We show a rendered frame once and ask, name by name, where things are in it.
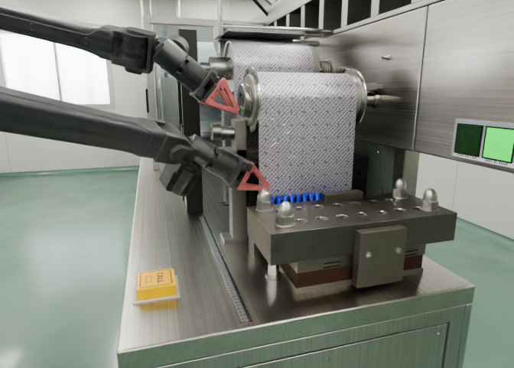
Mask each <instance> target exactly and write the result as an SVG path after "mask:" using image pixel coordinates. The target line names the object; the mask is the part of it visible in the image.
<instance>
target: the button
mask: <svg viewBox="0 0 514 368"><path fill-rule="evenodd" d="M176 294H177V291H176V282H175V276H174V269H161V270H155V271H149V272H139V273H138V274H137V284H136V297H137V301H144V300H148V299H154V298H163V297H168V296H174V295H176Z"/></svg>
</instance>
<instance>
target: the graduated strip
mask: <svg viewBox="0 0 514 368"><path fill-rule="evenodd" d="M198 218H199V220H200V223H201V226H202V227H203V231H204V233H205V235H206V238H207V241H208V243H209V245H210V248H211V251H212V253H213V256H214V259H215V260H216V264H217V266H218V268H219V271H220V274H221V276H222V278H223V281H224V283H225V286H226V289H227V291H228V293H229V296H230V299H231V301H232V303H233V307H234V308H235V311H236V314H237V316H238V319H239V322H240V324H245V323H249V322H254V321H253V319H252V316H251V314H250V313H249V310H248V308H247V306H246V303H245V302H244V300H243V297H242V295H241V293H240V291H239V288H238V286H237V284H236V282H235V279H234V278H233V275H232V273H231V271H230V269H229V266H228V265H227V263H226V260H225V258H224V256H223V254H222V251H221V249H220V247H219V245H218V242H217V241H216V238H215V236H214V235H213V231H212V230H211V228H210V225H209V223H208V221H207V219H206V217H205V216H199V217H198Z"/></svg>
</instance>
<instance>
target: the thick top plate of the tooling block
mask: <svg viewBox="0 0 514 368"><path fill-rule="evenodd" d="M391 195H392V194H380V195H372V196H363V199H362V200H347V201H338V202H330V203H324V202H323V201H322V200H312V201H304V202H295V203H290V204H291V205H292V208H293V214H294V223H295V226H294V227H292V228H288V229H284V228H279V227H277V226H276V225H275V223H276V220H277V214H278V207H279V205H280V204H272V207H273V211H271V212H267V213H263V212H258V211H256V210H255V209H256V206H253V207H247V233H248V234H249V236H250V237H251V239H252V241H253V242H254V244H256V246H257V247H258V249H259V250H260V252H261V253H262V254H263V256H264V257H265V259H266V260H267V262H268V264H269V265H281V264H287V263H293V262H303V261H309V260H315V259H325V258H330V257H337V256H347V255H352V254H354V242H355V230H361V229H367V228H374V227H381V226H393V225H399V224H401V225H403V226H405V227H407V228H408V230H407V238H406V246H405V247H407V246H418V245H424V244H429V243H439V242H445V241H451V240H454V234H455V228H456V222H457V213H456V212H454V211H452V210H449V209H446V208H444V207H441V206H438V209H439V211H438V212H427V211H423V210H420V209H419V207H420V206H421V198H418V197H415V196H413V195H410V194H407V196H408V198H407V199H396V198H393V197H391Z"/></svg>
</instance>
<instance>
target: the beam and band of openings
mask: <svg viewBox="0 0 514 368"><path fill-rule="evenodd" d="M442 1H444V0H278V1H277V2H275V3H274V4H273V5H271V6H269V7H268V8H267V9H266V11H267V12H268V17H267V16H266V15H265V14H264V13H263V12H261V13H260V14H259V15H257V16H255V17H254V18H253V19H252V20H250V21H256V22H263V26H276V27H291V28H319V29H333V34H329V35H327V36H323V37H322V38H326V37H329V36H332V35H335V34H339V33H342V32H344V31H349V30H352V29H354V28H358V27H361V26H364V25H367V24H371V23H373V22H377V21H381V20H383V19H386V18H391V17H393V16H396V15H400V14H403V13H406V12H408V11H413V10H415V9H418V8H422V7H425V6H429V5H432V4H434V3H438V2H442ZM322 38H319V37H298V38H295V39H293V40H306V41H317V40H320V39H322Z"/></svg>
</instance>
